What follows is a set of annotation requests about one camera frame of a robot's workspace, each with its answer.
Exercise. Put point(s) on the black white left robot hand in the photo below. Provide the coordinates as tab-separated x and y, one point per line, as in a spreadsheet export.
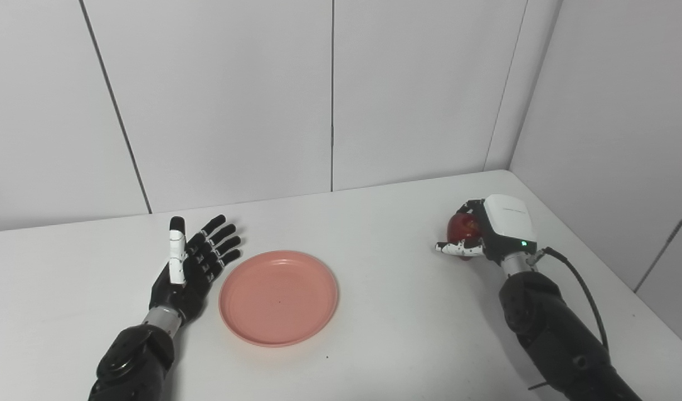
190	278

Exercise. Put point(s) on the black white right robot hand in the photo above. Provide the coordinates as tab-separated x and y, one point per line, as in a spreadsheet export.
508	225

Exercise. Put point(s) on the red apple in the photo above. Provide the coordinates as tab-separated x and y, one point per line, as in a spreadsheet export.
463	227

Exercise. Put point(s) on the pink round plate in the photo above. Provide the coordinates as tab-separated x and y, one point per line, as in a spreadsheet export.
278	298

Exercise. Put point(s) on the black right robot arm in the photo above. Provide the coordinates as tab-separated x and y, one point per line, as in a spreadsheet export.
558	340

